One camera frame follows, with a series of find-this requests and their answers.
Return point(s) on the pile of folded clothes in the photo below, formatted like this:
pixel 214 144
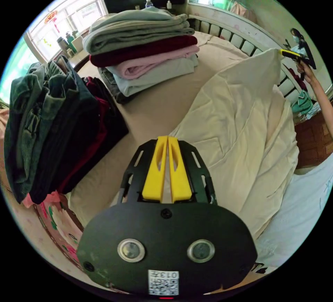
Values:
pixel 140 47

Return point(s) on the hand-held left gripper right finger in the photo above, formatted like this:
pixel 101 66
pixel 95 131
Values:
pixel 180 177

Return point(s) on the green garment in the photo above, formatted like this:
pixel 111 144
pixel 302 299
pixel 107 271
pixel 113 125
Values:
pixel 302 104

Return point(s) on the person's right forearm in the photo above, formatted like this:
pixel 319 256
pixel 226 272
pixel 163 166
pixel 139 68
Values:
pixel 324 106

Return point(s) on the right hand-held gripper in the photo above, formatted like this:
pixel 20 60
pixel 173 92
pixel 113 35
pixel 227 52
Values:
pixel 301 59

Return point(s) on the person's right hand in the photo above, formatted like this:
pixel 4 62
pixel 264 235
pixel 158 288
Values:
pixel 308 74

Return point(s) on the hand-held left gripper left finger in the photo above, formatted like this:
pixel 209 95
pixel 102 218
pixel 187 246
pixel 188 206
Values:
pixel 155 174

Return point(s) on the clear water bottle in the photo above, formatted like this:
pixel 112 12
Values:
pixel 148 3

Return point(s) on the window with red ornament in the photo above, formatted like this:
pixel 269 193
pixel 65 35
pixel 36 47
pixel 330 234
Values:
pixel 70 18

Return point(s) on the pile of dark clothes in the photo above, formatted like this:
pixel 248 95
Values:
pixel 57 130

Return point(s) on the bed with beige sheet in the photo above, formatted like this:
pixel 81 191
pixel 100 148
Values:
pixel 161 114

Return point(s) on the small white bottle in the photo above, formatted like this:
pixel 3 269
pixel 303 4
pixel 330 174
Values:
pixel 169 4

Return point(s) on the beige long pants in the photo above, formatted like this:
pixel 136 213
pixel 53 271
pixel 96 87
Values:
pixel 234 125

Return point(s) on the person's body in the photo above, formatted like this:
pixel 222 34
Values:
pixel 294 216

